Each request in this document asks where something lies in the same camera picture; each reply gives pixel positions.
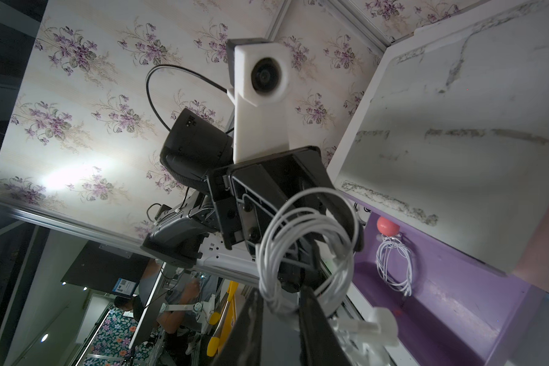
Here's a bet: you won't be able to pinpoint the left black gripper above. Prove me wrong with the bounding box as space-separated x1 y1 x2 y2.
205 146 364 286

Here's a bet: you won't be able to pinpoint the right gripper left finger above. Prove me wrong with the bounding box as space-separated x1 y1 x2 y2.
211 289 264 366

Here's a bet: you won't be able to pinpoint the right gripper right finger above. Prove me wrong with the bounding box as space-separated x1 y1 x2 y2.
298 287 351 366

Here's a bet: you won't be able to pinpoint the white earphones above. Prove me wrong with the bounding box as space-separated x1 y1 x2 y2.
375 234 414 297
255 186 400 349

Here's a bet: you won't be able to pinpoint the purple drawer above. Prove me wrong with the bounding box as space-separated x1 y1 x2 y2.
353 207 544 365

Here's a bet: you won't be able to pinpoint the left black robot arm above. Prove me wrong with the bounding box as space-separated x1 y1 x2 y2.
142 109 364 286

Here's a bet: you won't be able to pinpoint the white drawer cabinet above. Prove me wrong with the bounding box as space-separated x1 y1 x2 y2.
329 1 549 273

